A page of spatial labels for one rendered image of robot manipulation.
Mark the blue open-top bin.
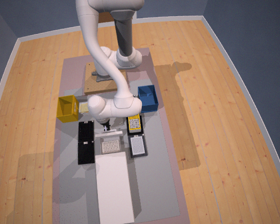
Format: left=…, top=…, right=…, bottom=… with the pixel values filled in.
left=138, top=85, right=159, bottom=113

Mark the grey flat work mat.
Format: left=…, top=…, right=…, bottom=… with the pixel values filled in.
left=59, top=79, right=181, bottom=224

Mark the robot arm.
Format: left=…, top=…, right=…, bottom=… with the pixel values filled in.
left=75, top=0, right=144, bottom=124

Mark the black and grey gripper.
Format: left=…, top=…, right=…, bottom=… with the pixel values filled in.
left=101, top=118, right=111, bottom=131

